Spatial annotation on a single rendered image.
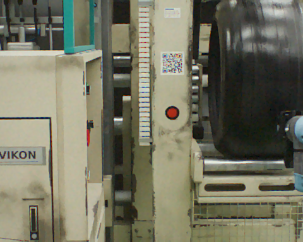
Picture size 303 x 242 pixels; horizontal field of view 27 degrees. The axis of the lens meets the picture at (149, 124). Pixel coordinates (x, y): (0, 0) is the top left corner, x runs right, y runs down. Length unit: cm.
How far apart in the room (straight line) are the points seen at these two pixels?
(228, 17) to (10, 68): 92
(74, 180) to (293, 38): 93
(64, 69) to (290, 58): 87
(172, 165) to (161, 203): 13
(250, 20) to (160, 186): 61
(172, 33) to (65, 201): 93
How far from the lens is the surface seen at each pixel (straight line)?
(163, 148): 209
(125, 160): 286
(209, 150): 230
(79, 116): 123
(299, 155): 164
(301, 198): 208
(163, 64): 206
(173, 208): 213
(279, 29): 195
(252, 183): 204
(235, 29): 194
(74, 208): 127
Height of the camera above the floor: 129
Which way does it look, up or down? 8 degrees down
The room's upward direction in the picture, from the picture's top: straight up
